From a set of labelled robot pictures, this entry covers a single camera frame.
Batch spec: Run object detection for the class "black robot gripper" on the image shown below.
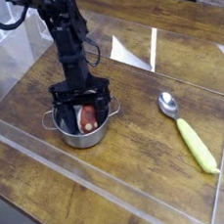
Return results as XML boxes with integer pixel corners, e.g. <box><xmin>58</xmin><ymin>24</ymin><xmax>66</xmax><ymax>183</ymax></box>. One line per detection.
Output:
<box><xmin>48</xmin><ymin>52</ymin><xmax>111</xmax><ymax>135</ymax></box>

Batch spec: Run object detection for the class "red toy mushroom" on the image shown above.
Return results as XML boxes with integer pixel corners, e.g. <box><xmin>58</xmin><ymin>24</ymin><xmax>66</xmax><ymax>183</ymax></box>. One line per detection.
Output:
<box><xmin>74</xmin><ymin>105</ymin><xmax>98</xmax><ymax>134</ymax></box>

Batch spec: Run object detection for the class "small silver pot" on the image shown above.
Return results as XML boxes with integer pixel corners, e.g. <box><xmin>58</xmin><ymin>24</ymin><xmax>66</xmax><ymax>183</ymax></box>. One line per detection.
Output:
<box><xmin>41</xmin><ymin>96</ymin><xmax>120</xmax><ymax>149</ymax></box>

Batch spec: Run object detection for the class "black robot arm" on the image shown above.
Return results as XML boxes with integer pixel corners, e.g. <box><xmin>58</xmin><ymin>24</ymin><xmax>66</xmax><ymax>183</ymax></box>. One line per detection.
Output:
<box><xmin>6</xmin><ymin>0</ymin><xmax>111</xmax><ymax>134</ymax></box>

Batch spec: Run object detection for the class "clear acrylic barrier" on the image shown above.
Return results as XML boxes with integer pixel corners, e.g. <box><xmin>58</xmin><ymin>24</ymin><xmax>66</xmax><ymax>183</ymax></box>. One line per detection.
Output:
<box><xmin>0</xmin><ymin>0</ymin><xmax>224</xmax><ymax>224</ymax></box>

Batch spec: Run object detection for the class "spoon with yellow handle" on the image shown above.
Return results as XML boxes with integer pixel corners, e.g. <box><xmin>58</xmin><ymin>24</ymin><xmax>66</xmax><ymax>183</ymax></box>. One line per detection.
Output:
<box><xmin>158</xmin><ymin>92</ymin><xmax>220</xmax><ymax>174</ymax></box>

